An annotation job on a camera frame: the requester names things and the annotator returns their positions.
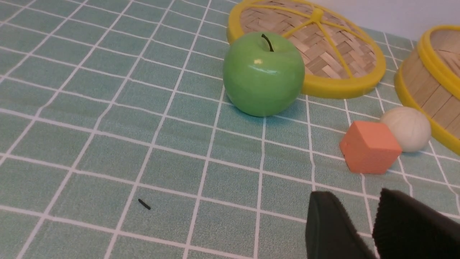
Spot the orange cube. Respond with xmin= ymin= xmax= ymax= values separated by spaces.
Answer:
xmin=339 ymin=120 xmax=402 ymax=175

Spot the green checkered tablecloth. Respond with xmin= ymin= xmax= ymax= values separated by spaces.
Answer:
xmin=0 ymin=0 xmax=459 ymax=259

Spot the yellow-rimmed bamboo steamer lid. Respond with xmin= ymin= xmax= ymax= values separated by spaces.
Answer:
xmin=227 ymin=0 xmax=386 ymax=99

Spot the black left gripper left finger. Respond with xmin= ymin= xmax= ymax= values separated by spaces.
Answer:
xmin=305 ymin=191 xmax=376 ymax=259

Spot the green apple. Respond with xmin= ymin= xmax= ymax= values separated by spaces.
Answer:
xmin=223 ymin=32 xmax=305 ymax=117

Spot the white bun left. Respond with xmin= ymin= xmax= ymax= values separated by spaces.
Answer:
xmin=379 ymin=106 xmax=432 ymax=153

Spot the small black debris piece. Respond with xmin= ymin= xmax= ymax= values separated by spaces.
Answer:
xmin=138 ymin=199 xmax=151 ymax=210

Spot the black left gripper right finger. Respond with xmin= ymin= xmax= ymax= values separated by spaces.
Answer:
xmin=372 ymin=188 xmax=460 ymax=259

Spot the yellow-rimmed bamboo steamer tray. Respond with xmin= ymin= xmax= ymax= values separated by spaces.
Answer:
xmin=394 ymin=25 xmax=460 ymax=154

